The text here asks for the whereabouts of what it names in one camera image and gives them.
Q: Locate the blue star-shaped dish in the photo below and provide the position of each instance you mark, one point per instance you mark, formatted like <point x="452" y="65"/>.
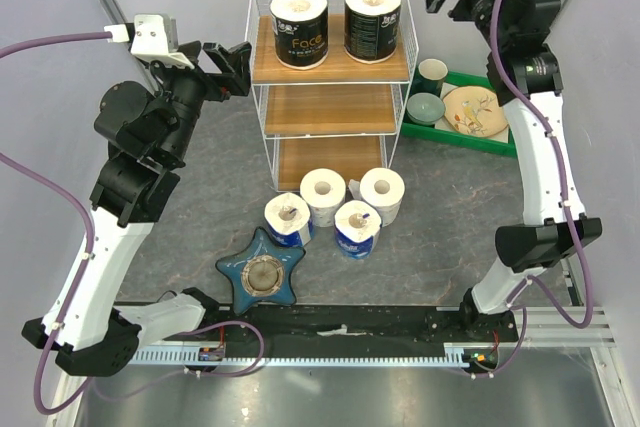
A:
<point x="261" y="272"/>

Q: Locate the white floral paper roll left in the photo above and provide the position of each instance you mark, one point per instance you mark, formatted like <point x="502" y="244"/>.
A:
<point x="324" y="191"/>

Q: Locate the bird pattern ceramic plate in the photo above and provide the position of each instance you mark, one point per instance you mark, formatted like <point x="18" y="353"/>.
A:
<point x="476" y="110"/>

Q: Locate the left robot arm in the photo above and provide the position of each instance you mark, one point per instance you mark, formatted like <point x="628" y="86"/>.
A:
<point x="148" y="134"/>

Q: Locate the blue paper roll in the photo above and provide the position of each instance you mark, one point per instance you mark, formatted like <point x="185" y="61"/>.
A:
<point x="357" y="226"/>
<point x="289" y="220"/>

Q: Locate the white wire three-tier shelf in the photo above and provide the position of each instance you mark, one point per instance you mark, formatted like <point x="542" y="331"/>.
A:
<point x="343" y="115"/>

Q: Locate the dark green cup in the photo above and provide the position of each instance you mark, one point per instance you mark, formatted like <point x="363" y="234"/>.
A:
<point x="432" y="74"/>

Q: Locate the green plastic tray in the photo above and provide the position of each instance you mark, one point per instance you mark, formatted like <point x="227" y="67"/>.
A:
<point x="502" y="144"/>

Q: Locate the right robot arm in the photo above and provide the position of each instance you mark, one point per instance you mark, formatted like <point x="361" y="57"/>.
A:
<point x="526" y="77"/>

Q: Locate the green ceramic bowl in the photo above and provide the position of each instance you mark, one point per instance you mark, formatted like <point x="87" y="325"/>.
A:
<point x="424" y="109"/>

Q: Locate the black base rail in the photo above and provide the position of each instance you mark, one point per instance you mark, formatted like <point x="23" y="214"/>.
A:
<point x="367" y="330"/>

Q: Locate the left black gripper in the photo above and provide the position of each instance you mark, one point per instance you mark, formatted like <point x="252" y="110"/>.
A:
<point x="236" y="67"/>

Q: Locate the white floral paper roll right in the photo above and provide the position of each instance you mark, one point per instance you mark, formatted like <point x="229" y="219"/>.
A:
<point x="384" y="190"/>

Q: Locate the white floral paper roll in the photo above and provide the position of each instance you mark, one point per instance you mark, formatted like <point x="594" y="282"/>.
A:
<point x="324" y="191"/>
<point x="384" y="190"/>

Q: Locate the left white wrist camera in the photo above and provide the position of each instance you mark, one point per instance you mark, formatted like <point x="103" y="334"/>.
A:
<point x="152" y="38"/>

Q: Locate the black paper roll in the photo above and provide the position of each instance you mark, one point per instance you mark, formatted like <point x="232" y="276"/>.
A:
<point x="371" y="29"/>
<point x="300" y="32"/>

